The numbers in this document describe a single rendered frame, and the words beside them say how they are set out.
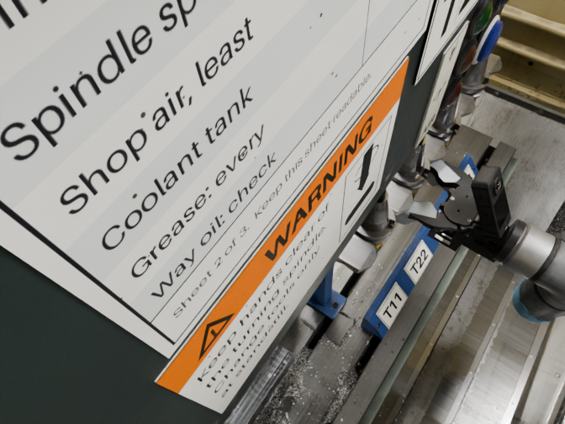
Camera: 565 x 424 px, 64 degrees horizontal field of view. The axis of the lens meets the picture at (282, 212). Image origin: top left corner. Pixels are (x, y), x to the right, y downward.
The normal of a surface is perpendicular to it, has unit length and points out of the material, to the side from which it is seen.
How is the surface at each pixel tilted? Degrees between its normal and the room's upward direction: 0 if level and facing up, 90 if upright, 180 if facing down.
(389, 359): 0
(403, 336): 0
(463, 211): 2
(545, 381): 17
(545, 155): 24
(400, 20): 90
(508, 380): 8
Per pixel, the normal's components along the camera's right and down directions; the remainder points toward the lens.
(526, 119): -0.30, -0.13
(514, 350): 0.02, -0.57
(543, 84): -0.58, 0.73
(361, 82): 0.81, 0.48
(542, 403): -0.30, -0.59
